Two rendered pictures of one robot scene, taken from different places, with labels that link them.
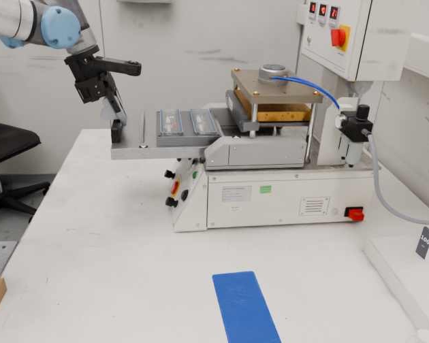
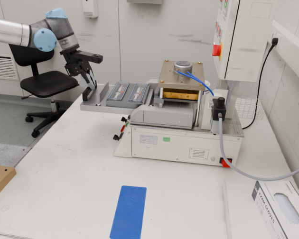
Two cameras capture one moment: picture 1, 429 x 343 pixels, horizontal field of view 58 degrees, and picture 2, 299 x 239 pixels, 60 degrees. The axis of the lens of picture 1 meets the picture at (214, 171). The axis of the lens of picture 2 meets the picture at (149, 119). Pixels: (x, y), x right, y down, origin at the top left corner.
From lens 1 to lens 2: 32 cm
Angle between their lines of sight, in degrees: 14
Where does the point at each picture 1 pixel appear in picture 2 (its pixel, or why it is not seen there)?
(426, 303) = (237, 230)
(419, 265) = (247, 205)
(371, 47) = (235, 59)
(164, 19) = (157, 13)
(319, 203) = (202, 152)
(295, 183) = (185, 138)
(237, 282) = (134, 192)
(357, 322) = (192, 231)
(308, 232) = (193, 169)
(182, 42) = (168, 29)
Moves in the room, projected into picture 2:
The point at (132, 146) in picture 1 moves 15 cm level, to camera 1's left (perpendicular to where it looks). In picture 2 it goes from (92, 104) to (61, 99)
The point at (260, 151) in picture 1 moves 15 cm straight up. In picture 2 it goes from (163, 116) to (164, 81)
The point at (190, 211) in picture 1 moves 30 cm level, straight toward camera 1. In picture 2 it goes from (121, 145) to (94, 198)
